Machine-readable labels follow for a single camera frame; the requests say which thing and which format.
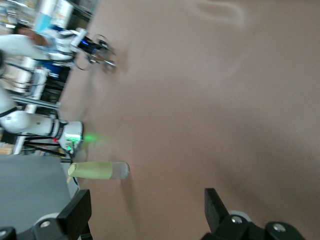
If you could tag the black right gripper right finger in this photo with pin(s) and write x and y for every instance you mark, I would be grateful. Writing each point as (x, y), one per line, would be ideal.
(215, 215)

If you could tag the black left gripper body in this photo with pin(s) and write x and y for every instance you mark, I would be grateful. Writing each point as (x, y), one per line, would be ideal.
(86, 45)

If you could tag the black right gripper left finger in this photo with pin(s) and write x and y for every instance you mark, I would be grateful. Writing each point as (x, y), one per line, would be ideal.
(72, 220)

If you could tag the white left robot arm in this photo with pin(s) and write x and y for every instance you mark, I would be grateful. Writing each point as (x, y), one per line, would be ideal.
(25, 122)

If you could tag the storage shelf with boxes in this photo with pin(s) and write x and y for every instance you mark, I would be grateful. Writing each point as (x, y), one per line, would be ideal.
(50, 12)

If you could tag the seated person black hair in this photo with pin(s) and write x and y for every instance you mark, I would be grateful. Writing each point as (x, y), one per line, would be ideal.
(37, 38)

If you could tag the grey partition panel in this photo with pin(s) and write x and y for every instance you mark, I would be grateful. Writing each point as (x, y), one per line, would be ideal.
(30, 190)

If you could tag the aluminium table frame beam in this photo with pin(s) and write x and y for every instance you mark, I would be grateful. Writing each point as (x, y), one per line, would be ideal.
(35, 102)

